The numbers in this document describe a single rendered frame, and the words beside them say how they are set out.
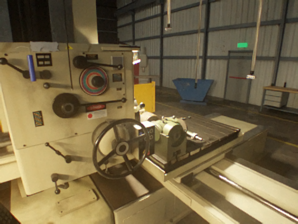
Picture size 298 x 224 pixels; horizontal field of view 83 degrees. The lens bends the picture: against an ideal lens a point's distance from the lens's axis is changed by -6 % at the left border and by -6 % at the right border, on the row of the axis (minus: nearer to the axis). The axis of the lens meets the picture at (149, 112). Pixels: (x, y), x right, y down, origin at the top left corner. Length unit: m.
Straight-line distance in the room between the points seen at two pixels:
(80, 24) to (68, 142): 1.07
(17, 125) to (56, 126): 0.19
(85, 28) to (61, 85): 0.86
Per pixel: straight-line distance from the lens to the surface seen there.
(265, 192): 1.95
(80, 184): 2.05
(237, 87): 8.73
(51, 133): 1.14
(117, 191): 1.86
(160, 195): 1.96
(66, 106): 1.03
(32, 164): 1.20
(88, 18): 1.85
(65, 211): 1.77
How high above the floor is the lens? 1.82
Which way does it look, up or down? 17 degrees down
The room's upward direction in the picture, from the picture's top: straight up
